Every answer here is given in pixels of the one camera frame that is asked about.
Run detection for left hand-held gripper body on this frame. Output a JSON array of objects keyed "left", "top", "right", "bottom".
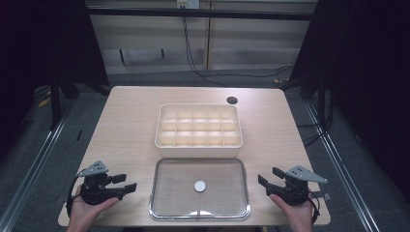
[{"left": 77, "top": 159, "right": 127, "bottom": 206}]

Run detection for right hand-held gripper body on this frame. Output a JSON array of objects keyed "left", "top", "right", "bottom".
[{"left": 268, "top": 164, "right": 332, "bottom": 207}]

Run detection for person's right hand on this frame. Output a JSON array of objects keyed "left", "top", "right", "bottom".
[{"left": 269, "top": 193, "right": 315, "bottom": 232}]

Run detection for person's left hand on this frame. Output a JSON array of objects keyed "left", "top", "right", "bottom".
[{"left": 65, "top": 186, "right": 121, "bottom": 232}]

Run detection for clear plastic lid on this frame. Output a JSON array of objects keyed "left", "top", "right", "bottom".
[{"left": 148, "top": 157, "right": 252, "bottom": 222}]

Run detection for cream compartment storage box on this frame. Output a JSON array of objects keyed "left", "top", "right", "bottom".
[{"left": 154, "top": 102, "right": 244, "bottom": 160}]

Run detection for black metal stand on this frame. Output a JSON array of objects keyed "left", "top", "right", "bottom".
[{"left": 48, "top": 81, "right": 63, "bottom": 131}]

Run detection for yellow floor object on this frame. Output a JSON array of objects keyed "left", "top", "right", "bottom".
[{"left": 37, "top": 96, "right": 52, "bottom": 109}]

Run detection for dark curtain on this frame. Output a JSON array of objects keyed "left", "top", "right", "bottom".
[
  {"left": 0, "top": 0, "right": 110, "bottom": 156},
  {"left": 289, "top": 0, "right": 410, "bottom": 194}
]

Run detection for black horizontal bar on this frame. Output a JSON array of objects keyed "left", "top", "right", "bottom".
[{"left": 86, "top": 7, "right": 318, "bottom": 22}]

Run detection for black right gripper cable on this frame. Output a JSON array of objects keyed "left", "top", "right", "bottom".
[{"left": 307, "top": 190, "right": 322, "bottom": 225}]

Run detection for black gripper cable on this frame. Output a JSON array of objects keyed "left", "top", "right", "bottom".
[
  {"left": 65, "top": 168, "right": 87, "bottom": 218},
  {"left": 307, "top": 190, "right": 322, "bottom": 225}
]

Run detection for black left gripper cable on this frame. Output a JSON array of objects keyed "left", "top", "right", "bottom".
[{"left": 65, "top": 168, "right": 87, "bottom": 218}]

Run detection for metal floor rail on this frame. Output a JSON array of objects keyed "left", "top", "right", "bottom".
[
  {"left": 304, "top": 101, "right": 386, "bottom": 232},
  {"left": 0, "top": 107, "right": 73, "bottom": 232}
]

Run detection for black floor cables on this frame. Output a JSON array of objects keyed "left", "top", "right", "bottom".
[{"left": 295, "top": 93, "right": 335, "bottom": 149}]

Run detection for long black wall cable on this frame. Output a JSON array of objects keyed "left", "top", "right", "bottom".
[{"left": 181, "top": 15, "right": 295, "bottom": 89}]

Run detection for white wall socket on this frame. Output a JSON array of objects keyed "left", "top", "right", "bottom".
[{"left": 176, "top": 0, "right": 201, "bottom": 10}]

